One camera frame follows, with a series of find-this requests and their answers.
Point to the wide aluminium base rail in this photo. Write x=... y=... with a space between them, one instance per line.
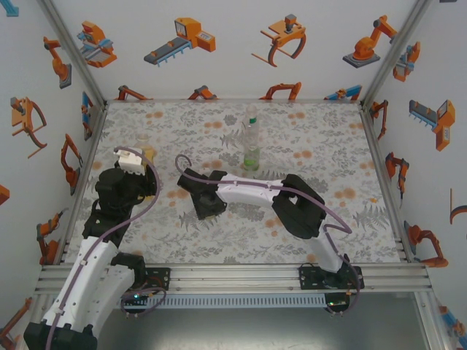
x=233 y=277

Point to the floral patterned table mat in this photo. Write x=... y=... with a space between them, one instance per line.
x=175 y=127

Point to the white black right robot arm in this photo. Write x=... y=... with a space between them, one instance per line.
x=251 y=197

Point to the aluminium side rail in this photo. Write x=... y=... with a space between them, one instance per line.
x=90 y=146
x=376 y=146

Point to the small green clear bottle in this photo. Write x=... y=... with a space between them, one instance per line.
x=251 y=162

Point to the yellow juice bottle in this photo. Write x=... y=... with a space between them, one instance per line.
x=149 y=150

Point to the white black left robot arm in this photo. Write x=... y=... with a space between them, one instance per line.
x=91 y=277

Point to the aluminium frame post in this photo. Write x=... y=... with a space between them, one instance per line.
x=393 y=54
x=75 y=54

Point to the grey metal panel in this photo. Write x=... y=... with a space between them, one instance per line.
x=233 y=328

